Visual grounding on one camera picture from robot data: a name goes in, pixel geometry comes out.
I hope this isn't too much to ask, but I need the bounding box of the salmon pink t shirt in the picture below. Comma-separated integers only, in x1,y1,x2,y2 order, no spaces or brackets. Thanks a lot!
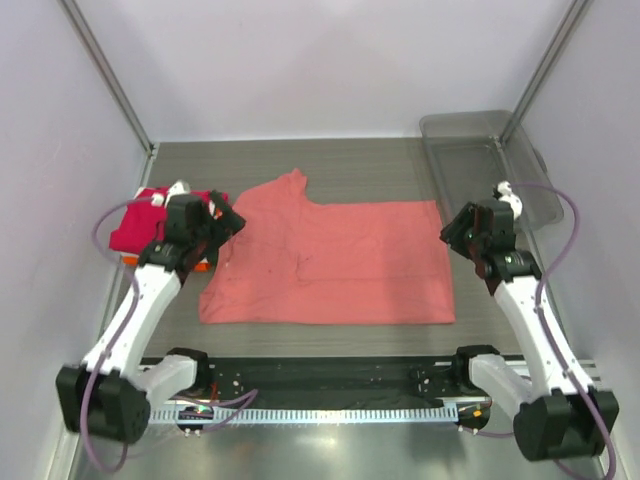
199,169,456,325

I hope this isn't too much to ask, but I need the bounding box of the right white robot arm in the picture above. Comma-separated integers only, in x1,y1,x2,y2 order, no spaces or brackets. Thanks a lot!
440,198,619,461

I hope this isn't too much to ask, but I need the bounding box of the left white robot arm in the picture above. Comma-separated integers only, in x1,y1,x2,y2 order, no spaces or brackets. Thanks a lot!
55,188,246,445

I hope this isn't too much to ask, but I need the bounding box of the magenta folded t shirt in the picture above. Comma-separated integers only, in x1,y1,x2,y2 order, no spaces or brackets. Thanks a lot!
109,187,232,255

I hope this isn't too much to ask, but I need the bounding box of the clear plastic bin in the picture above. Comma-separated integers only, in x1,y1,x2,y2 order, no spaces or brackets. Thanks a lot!
419,110,564,230

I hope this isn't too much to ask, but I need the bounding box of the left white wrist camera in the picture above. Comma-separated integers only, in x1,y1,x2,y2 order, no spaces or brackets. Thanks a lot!
150,180,191,207

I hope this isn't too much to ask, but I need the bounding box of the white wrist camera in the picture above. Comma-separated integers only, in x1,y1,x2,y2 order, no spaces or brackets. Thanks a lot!
150,180,191,207
493,181,523,220

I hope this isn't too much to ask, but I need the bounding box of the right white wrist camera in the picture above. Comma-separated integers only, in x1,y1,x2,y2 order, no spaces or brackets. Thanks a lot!
493,181,523,220

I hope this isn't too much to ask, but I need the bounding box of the aluminium frame rail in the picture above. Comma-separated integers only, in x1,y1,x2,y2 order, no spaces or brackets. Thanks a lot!
572,360,602,387

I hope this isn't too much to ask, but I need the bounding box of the slotted white cable duct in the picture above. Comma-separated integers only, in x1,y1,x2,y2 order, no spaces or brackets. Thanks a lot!
149,404,458,426

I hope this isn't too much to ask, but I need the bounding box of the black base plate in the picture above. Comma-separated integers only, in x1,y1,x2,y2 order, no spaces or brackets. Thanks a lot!
186,356,487,410

